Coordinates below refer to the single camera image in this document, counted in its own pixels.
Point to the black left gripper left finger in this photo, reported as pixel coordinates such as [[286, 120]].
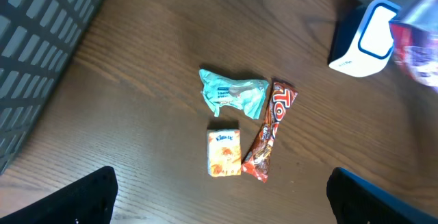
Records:
[[89, 200]]

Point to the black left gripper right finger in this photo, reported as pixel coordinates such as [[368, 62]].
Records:
[[355, 200]]

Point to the red Toto snack wrapper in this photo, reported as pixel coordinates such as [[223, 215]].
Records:
[[257, 160]]

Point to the orange Kleenex tissue pack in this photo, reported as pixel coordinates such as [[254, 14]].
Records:
[[224, 154]]

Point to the mint green packet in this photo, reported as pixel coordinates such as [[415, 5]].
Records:
[[246, 95]]

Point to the purple Carefree pad pack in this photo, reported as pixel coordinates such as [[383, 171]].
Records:
[[414, 32]]

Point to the dark grey plastic basket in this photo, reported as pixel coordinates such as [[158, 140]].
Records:
[[38, 39]]

